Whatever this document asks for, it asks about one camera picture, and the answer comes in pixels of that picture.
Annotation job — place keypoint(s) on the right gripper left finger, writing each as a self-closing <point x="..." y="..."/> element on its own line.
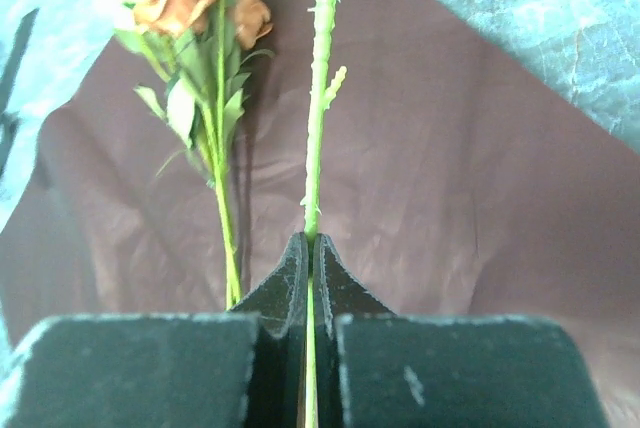
<point x="240" y="368"/>

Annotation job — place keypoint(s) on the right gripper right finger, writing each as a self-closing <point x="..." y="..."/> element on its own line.
<point x="376" y="368"/>

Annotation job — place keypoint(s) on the yellow rose stem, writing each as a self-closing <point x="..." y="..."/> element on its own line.
<point x="195" y="47"/>

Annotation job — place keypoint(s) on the pink rose stem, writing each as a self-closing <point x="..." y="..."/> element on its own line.
<point x="322" y="92"/>

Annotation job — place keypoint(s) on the brown rose stem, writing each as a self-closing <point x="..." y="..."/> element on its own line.
<point x="200" y="49"/>

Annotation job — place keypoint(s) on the black ribbon gold lettering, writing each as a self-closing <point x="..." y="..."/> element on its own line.
<point x="9" y="121"/>

